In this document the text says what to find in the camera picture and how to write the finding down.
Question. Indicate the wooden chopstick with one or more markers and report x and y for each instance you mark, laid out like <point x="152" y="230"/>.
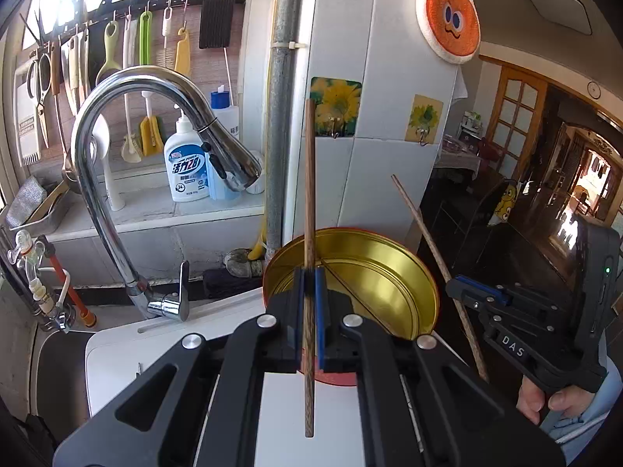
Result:
<point x="423" y="224"/>
<point x="310" y="180"/>

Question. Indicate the wooden glass door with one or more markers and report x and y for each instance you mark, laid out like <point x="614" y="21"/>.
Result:
<point x="516" y="116"/>

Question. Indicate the white appliance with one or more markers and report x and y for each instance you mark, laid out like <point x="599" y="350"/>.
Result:
<point x="170" y="321"/>

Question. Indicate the yellow sponge brush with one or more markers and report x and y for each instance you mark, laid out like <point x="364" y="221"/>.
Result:
<point x="151" y="131"/>

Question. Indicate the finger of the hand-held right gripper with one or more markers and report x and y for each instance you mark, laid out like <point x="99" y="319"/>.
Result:
<point x="508" y="345"/>
<point x="482" y="288"/>

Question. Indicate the white grater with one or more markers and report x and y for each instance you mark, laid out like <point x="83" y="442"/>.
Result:
<point x="27" y="121"/>

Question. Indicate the yellow cartoon chair cover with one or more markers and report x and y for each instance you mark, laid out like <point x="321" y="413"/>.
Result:
<point x="504" y="204"/>

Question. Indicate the carrot-shaped orange sponge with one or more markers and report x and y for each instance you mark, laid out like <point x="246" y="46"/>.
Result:
<point x="450" y="14"/>

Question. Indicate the person's right hand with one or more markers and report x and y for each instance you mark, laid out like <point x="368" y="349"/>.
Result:
<point x="564" y="401"/>

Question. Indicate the round gold tin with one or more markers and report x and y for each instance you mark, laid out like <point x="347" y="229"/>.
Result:
<point x="370" y="272"/>

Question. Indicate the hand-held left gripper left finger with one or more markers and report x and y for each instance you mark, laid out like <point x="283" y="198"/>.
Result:
<point x="298" y="321"/>

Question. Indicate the small sunflower hook sticker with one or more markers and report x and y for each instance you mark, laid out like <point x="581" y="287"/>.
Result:
<point x="423" y="116"/>

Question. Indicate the chrome faucet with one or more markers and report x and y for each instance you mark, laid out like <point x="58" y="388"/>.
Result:
<point x="97" y="204"/>

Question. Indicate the grey metal pipe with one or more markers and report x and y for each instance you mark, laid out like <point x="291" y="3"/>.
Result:
<point x="282" y="107"/>

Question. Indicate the light green spatula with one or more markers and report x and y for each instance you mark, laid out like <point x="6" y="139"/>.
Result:
<point x="108" y="58"/>

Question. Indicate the kitchen scissors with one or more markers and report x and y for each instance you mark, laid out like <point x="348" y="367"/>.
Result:
<point x="41" y="87"/>

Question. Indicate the round pipe flange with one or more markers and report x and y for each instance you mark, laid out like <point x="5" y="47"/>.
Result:
<point x="241" y="262"/>

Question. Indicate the metal water valve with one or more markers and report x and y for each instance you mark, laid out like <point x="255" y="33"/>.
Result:
<point x="34" y="272"/>

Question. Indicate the large sunflower hook sticker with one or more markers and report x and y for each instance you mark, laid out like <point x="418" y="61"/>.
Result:
<point x="336" y="102"/>

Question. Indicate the black wall rack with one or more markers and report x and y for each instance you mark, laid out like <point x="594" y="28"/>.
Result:
<point x="146" y="1"/>

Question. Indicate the metal ladle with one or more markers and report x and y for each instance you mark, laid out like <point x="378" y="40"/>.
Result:
<point x="61" y="121"/>

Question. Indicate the small white container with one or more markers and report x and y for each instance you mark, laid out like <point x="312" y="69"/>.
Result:
<point x="255" y="180"/>

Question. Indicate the white long brush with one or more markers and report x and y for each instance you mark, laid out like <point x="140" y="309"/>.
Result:
<point x="128" y="82"/>

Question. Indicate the dark cloth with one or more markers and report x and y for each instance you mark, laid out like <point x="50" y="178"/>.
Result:
<point x="228" y="282"/>

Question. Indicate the black cutlery holder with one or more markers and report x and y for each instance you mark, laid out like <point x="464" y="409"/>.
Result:
<point x="216" y="22"/>

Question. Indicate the person's right forearm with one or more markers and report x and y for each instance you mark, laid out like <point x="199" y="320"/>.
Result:
<point x="579" y="428"/>

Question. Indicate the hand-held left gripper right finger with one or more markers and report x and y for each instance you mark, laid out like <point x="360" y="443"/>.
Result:
<point x="321" y="321"/>

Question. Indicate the steel sink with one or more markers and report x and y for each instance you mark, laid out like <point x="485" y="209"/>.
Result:
<point x="63" y="374"/>

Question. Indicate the translucent blue bottle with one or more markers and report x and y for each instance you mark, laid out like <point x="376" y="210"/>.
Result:
<point x="226" y="116"/>

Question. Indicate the white detergent bottle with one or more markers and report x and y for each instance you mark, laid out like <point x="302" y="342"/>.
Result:
<point x="187" y="165"/>

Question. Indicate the yellow hanging tool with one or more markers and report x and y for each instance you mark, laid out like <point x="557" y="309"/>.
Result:
<point x="182" y="58"/>

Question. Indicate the ceiling light panel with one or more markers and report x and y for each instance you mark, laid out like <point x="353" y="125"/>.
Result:
<point x="557" y="9"/>

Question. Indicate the metal tray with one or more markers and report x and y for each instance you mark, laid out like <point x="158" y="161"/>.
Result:
<point x="48" y="219"/>

